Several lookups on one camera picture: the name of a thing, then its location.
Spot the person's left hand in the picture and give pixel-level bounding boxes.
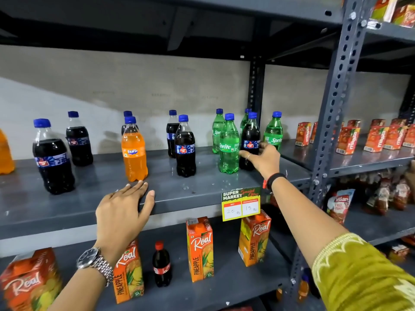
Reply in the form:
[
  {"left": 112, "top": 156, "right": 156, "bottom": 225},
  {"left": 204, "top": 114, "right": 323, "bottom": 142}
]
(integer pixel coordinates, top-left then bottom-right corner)
[{"left": 95, "top": 180, "right": 155, "bottom": 268}]

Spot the person's right hand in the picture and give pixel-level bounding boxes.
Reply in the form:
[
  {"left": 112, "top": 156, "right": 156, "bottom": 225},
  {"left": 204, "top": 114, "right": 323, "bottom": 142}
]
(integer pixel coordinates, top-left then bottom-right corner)
[{"left": 239, "top": 142, "right": 281, "bottom": 181}]

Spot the blue-capped cola bottle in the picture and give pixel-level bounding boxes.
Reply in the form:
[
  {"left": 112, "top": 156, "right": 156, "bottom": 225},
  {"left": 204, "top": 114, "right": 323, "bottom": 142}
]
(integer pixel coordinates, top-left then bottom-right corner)
[
  {"left": 175, "top": 114, "right": 197, "bottom": 178},
  {"left": 166, "top": 109, "right": 181, "bottom": 159},
  {"left": 239, "top": 112, "right": 261, "bottom": 171},
  {"left": 32, "top": 118, "right": 76, "bottom": 195},
  {"left": 121, "top": 110, "right": 139, "bottom": 136},
  {"left": 66, "top": 111, "right": 94, "bottom": 167}
]

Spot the person's right forearm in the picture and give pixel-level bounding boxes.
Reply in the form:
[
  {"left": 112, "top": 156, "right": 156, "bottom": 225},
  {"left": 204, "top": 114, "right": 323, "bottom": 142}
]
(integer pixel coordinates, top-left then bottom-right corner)
[{"left": 271, "top": 177, "right": 358, "bottom": 267}]

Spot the person's left forearm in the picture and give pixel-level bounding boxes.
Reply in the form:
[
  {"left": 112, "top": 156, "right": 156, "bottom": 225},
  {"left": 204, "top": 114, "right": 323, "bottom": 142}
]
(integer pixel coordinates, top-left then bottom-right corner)
[{"left": 49, "top": 260, "right": 113, "bottom": 311}]

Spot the green lemon soda bottle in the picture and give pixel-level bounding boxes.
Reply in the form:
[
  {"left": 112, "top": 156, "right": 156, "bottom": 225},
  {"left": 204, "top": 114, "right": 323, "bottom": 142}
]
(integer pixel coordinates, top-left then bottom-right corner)
[
  {"left": 212, "top": 108, "right": 227, "bottom": 155},
  {"left": 263, "top": 111, "right": 284, "bottom": 151},
  {"left": 239, "top": 108, "right": 253, "bottom": 134},
  {"left": 219, "top": 113, "right": 241, "bottom": 175}
]

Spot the black and red wristband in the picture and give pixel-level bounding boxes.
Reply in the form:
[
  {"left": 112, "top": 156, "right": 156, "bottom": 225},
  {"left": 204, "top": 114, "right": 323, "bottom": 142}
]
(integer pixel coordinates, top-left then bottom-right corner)
[{"left": 263, "top": 173, "right": 287, "bottom": 192}]

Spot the orange soda bottle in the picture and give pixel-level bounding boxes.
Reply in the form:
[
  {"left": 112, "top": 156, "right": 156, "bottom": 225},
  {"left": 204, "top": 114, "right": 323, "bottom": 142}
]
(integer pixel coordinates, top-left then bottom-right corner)
[
  {"left": 121, "top": 116, "right": 149, "bottom": 182},
  {"left": 0, "top": 128, "right": 16, "bottom": 175}
]

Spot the green and yellow price tag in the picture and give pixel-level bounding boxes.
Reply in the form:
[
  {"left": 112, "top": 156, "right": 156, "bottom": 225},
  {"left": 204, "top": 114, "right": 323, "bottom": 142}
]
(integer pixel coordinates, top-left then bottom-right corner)
[{"left": 221, "top": 187, "right": 262, "bottom": 222}]

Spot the grey metal shelving rack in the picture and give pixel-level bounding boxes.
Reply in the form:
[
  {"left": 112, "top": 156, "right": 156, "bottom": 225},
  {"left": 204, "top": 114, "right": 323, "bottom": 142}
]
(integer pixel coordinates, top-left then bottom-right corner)
[{"left": 0, "top": 0, "right": 415, "bottom": 311}]

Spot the small red-capped cola bottle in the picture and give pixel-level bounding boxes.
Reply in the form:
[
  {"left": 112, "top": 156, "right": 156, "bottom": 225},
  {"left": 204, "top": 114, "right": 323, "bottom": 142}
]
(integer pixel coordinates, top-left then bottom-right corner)
[{"left": 152, "top": 241, "right": 172, "bottom": 288}]

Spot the orange pineapple juice carton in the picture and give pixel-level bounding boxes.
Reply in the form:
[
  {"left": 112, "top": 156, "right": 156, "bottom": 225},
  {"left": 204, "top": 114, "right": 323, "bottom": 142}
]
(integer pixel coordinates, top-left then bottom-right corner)
[
  {"left": 186, "top": 216, "right": 215, "bottom": 283},
  {"left": 112, "top": 239, "right": 145, "bottom": 304},
  {"left": 238, "top": 210, "right": 272, "bottom": 267},
  {"left": 0, "top": 247, "right": 63, "bottom": 311}
]

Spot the silver metal wristwatch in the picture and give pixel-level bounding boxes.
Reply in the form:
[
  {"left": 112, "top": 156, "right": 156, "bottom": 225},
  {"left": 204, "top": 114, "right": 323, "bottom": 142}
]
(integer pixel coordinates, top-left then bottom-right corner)
[{"left": 77, "top": 247, "right": 114, "bottom": 287}]

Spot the red and white snack packet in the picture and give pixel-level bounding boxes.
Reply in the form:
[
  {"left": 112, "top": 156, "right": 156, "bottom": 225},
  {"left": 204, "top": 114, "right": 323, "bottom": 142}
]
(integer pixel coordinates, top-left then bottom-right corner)
[{"left": 326, "top": 189, "right": 356, "bottom": 226}]

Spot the row of small red juice boxes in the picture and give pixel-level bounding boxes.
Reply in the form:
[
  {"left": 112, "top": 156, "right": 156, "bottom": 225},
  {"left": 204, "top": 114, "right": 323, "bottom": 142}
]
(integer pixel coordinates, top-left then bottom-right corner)
[{"left": 295, "top": 118, "right": 415, "bottom": 155}]

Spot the row of brown snack packets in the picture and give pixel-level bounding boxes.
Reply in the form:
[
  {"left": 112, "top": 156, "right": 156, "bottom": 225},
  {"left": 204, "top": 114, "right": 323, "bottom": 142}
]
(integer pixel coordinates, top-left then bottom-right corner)
[{"left": 362, "top": 176, "right": 413, "bottom": 216}]

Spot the small orange drink bottle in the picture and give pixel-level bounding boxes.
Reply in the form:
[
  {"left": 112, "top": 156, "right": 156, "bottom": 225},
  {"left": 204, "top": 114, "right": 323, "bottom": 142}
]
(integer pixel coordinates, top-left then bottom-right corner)
[{"left": 297, "top": 273, "right": 310, "bottom": 303}]

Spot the green embroidered sleeve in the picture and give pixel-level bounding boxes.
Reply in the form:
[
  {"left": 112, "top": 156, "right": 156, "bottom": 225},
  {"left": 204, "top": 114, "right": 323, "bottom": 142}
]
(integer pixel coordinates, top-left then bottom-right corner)
[{"left": 311, "top": 232, "right": 415, "bottom": 311}]

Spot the orange snack packet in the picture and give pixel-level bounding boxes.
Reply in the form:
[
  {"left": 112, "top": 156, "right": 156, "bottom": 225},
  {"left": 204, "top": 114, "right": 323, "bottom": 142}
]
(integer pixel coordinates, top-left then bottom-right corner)
[{"left": 387, "top": 244, "right": 411, "bottom": 265}]

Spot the red juice carton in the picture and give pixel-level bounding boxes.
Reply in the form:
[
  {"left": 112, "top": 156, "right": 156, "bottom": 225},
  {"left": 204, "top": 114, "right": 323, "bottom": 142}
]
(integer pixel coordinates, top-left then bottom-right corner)
[
  {"left": 391, "top": 2, "right": 415, "bottom": 29},
  {"left": 371, "top": 0, "right": 399, "bottom": 23}
]

